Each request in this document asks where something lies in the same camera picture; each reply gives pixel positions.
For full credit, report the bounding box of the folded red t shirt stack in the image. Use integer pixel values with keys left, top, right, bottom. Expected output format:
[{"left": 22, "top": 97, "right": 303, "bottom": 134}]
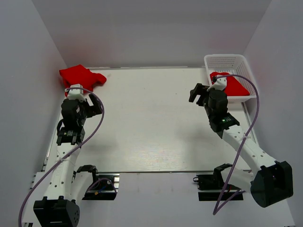
[{"left": 59, "top": 65, "right": 107, "bottom": 92}]

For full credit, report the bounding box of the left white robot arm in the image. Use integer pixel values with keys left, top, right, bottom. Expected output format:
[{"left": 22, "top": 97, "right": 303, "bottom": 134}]
[{"left": 33, "top": 94, "right": 104, "bottom": 227}]

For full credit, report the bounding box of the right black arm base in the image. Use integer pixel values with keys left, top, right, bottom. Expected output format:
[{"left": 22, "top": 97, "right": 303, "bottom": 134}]
[{"left": 193, "top": 164, "right": 243, "bottom": 201}]

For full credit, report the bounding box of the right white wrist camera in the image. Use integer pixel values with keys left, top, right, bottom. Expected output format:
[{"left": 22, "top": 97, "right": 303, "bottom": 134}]
[{"left": 207, "top": 76, "right": 227, "bottom": 91}]

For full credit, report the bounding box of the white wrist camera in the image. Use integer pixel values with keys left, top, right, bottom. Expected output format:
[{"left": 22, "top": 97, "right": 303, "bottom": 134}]
[
  {"left": 207, "top": 76, "right": 227, "bottom": 91},
  {"left": 66, "top": 84, "right": 86, "bottom": 102}
]

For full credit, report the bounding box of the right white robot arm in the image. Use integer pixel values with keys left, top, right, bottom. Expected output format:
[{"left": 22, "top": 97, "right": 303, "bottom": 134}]
[{"left": 189, "top": 83, "right": 294, "bottom": 208}]

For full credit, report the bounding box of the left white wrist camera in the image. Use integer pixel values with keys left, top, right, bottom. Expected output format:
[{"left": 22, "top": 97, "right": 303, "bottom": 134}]
[{"left": 66, "top": 84, "right": 86, "bottom": 102}]

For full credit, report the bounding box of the white plastic basket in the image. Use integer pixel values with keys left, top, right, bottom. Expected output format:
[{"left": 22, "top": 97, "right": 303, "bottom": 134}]
[{"left": 204, "top": 54, "right": 256, "bottom": 103}]

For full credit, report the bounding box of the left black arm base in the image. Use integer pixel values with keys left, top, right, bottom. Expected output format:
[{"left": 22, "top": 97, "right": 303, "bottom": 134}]
[{"left": 74, "top": 165, "right": 120, "bottom": 201}]

